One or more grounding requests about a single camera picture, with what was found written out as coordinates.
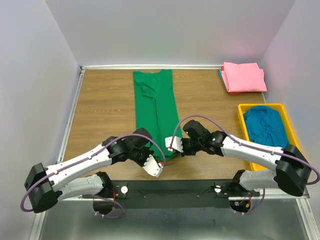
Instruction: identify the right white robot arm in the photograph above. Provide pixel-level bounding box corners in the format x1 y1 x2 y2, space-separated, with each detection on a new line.
172 120 311 197

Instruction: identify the blue crumpled t shirt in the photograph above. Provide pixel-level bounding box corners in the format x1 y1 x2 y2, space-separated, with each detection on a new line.
243 105 289 148

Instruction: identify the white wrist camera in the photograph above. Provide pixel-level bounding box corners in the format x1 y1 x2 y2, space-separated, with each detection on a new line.
142 154 164 178
165 136 184 153

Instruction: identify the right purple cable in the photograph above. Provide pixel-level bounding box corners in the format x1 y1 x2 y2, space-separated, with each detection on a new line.
167 114 320 216

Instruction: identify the green t shirt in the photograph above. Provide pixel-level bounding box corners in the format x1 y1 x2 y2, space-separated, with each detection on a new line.
133 69 179 161

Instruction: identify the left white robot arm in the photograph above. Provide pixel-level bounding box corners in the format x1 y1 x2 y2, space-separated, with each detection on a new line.
20 128 163 214

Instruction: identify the purple cable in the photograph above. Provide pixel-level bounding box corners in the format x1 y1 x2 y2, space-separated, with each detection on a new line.
167 114 320 216
20 133 167 220

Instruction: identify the pink folded t shirt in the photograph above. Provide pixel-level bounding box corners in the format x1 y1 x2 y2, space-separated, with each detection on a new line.
221 62 267 94

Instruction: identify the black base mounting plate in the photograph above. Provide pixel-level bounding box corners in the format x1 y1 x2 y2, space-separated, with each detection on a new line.
92 178 262 216

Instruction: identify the teal folded t shirt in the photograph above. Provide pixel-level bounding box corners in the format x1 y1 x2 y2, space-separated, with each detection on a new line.
217 68 227 88

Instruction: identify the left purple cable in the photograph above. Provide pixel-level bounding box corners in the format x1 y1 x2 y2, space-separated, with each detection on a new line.
20 133 167 220

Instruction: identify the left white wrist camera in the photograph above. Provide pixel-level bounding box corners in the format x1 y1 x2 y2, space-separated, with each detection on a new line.
142 154 164 178

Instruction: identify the aluminium frame rail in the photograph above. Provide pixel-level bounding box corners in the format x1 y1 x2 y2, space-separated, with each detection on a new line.
30 69 320 240

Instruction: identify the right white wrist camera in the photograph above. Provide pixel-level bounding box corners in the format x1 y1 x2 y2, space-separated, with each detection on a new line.
165 136 184 153

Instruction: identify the yellow plastic bin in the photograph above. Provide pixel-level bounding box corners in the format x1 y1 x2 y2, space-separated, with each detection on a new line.
237 102 305 171

